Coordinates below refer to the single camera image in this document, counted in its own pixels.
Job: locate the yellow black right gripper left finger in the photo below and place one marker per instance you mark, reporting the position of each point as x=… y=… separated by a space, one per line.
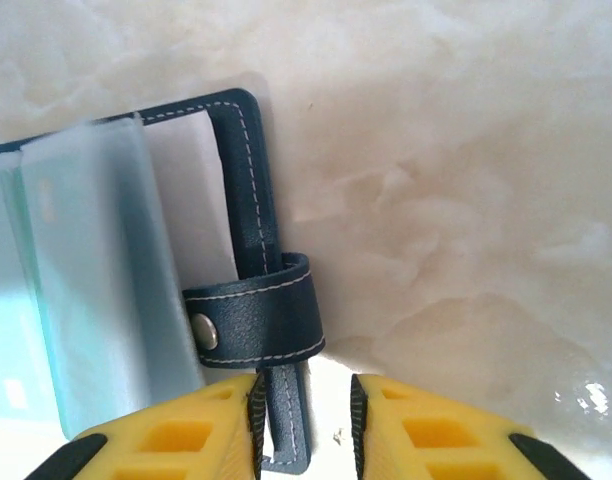
x=186 y=435

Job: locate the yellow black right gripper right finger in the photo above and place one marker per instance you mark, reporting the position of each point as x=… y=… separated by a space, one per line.
x=436 y=435

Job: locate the navy blue card holder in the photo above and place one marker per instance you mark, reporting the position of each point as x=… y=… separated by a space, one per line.
x=266 y=315

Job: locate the teal plastic card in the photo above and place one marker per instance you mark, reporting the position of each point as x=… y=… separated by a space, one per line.
x=11 y=340

